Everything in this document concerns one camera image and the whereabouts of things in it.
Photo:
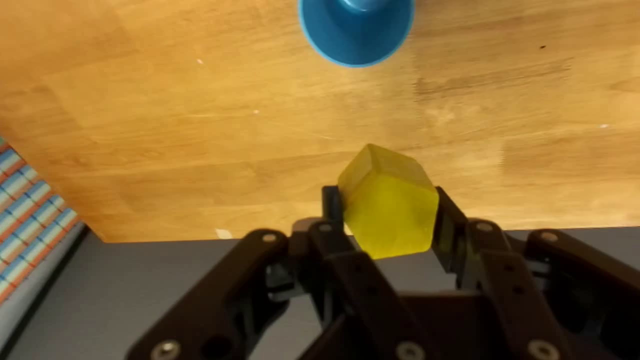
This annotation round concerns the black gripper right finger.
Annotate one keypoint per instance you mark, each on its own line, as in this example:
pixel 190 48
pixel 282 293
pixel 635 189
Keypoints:
pixel 526 287

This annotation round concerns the blue plastic cup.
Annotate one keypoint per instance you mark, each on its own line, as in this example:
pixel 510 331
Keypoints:
pixel 357 30

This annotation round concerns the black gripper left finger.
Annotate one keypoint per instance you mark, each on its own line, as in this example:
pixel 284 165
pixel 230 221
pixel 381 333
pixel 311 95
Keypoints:
pixel 281 296

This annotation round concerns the plaid cloth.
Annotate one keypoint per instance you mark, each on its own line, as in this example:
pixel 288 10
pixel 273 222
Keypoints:
pixel 30 221

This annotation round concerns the yellow block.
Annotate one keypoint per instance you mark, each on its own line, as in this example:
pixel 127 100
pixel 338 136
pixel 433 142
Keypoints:
pixel 389 203

